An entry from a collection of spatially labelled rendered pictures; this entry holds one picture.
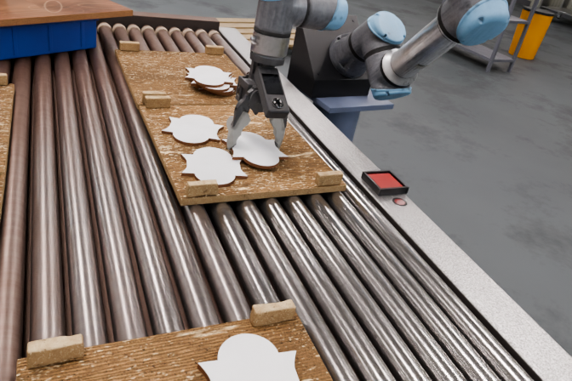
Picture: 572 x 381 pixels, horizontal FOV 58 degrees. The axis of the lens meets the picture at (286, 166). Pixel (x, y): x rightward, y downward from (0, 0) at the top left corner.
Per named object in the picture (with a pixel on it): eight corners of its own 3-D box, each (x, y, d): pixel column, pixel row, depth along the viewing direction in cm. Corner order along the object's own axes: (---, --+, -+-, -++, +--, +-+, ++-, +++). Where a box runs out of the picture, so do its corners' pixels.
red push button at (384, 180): (387, 178, 117) (389, 173, 117) (402, 191, 113) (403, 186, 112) (365, 179, 115) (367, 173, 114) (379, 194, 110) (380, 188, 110)
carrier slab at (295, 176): (271, 110, 139) (271, 104, 138) (345, 190, 108) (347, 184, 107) (139, 111, 124) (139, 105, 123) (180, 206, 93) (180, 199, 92)
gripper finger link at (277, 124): (280, 135, 119) (271, 100, 113) (291, 146, 114) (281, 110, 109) (268, 140, 118) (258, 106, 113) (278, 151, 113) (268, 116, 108)
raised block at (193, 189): (215, 190, 96) (217, 178, 95) (219, 196, 95) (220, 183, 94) (184, 192, 94) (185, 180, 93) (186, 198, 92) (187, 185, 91)
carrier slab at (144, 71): (224, 58, 171) (225, 54, 170) (270, 109, 140) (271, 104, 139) (114, 54, 156) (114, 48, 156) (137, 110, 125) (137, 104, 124)
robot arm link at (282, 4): (312, -18, 98) (274, -24, 93) (300, 39, 102) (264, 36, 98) (291, -25, 104) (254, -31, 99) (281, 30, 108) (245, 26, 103)
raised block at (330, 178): (338, 180, 108) (340, 168, 107) (341, 184, 107) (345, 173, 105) (313, 182, 105) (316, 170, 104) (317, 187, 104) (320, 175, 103)
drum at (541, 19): (523, 60, 674) (543, 13, 645) (500, 50, 703) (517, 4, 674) (541, 60, 694) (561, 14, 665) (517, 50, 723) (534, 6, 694)
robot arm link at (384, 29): (376, 27, 169) (403, 7, 157) (385, 65, 166) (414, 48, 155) (346, 25, 163) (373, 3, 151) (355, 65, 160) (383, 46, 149)
